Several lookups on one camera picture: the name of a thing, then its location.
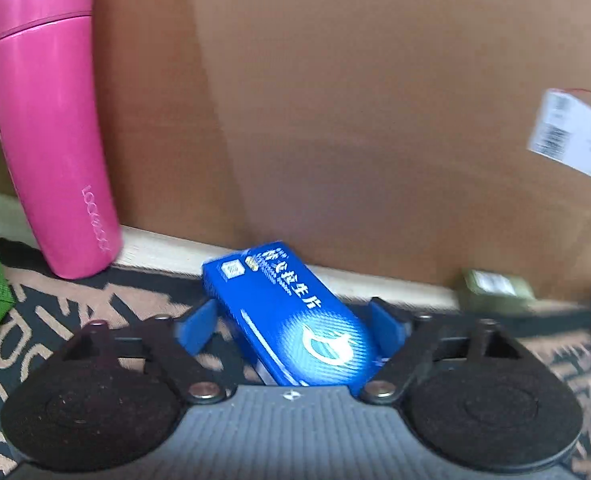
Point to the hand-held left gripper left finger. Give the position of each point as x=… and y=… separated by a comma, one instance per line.
x=198, y=325

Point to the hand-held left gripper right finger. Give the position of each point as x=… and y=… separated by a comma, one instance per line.
x=389, y=327

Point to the blue medicine box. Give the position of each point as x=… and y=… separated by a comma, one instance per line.
x=285, y=310

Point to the olive green small box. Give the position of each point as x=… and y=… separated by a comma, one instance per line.
x=495, y=290

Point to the brown patterned dark cloth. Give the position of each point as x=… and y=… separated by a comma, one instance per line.
x=40, y=320

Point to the large cardboard box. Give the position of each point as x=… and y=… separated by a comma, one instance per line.
x=365, y=110

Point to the pink thermos bottle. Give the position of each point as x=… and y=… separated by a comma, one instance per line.
x=45, y=125

